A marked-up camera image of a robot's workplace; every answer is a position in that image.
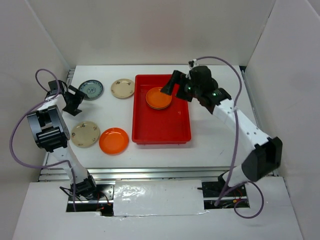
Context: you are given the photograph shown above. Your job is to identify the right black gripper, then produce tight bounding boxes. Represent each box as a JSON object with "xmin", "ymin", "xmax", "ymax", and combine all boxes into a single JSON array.
[{"xmin": 160, "ymin": 70, "xmax": 201, "ymax": 103}]

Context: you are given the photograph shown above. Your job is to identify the yellow patterned plate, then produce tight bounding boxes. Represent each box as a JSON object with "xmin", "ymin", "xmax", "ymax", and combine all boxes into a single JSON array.
[{"xmin": 148, "ymin": 104, "xmax": 170, "ymax": 110}]

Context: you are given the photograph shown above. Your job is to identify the blue patterned plate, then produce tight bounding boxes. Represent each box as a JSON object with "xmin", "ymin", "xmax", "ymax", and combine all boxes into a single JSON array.
[{"xmin": 78, "ymin": 79, "xmax": 104, "ymax": 101}]

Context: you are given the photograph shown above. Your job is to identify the orange plate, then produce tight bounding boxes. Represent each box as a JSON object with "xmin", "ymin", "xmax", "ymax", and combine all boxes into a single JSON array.
[
  {"xmin": 145, "ymin": 87, "xmax": 172, "ymax": 108},
  {"xmin": 99, "ymin": 127, "xmax": 129, "ymax": 155}
]

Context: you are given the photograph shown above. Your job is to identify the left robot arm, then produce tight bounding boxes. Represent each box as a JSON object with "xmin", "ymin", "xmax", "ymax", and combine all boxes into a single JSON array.
[{"xmin": 27, "ymin": 80, "xmax": 99, "ymax": 200}]

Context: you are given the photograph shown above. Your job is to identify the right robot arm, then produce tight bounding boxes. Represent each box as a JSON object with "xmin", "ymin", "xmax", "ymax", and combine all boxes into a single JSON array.
[{"xmin": 160, "ymin": 66, "xmax": 283, "ymax": 196}]

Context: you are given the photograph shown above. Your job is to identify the red plastic bin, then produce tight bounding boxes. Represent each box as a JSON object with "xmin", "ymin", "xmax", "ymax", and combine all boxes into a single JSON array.
[{"xmin": 131, "ymin": 74, "xmax": 192, "ymax": 145}]

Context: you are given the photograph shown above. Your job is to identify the beige plate with characters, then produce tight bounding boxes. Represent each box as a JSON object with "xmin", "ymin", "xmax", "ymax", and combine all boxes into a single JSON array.
[{"xmin": 70, "ymin": 121, "xmax": 100, "ymax": 148}]

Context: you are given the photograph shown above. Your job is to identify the white front cover panel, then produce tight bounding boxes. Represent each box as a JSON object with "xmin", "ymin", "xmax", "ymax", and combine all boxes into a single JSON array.
[{"xmin": 113, "ymin": 180, "xmax": 205, "ymax": 217}]

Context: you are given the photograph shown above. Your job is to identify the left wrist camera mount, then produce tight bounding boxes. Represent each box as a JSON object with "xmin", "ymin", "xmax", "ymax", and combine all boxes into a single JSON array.
[{"xmin": 45, "ymin": 80, "xmax": 65, "ymax": 98}]

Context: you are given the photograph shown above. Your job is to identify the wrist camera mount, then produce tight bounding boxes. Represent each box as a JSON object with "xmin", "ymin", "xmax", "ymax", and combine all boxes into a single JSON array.
[
  {"xmin": 45, "ymin": 80, "xmax": 65, "ymax": 98},
  {"xmin": 188, "ymin": 59, "xmax": 199, "ymax": 69}
]

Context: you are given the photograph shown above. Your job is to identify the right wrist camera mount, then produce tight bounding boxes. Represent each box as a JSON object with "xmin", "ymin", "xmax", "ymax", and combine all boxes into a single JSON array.
[{"xmin": 188, "ymin": 59, "xmax": 199, "ymax": 69}]

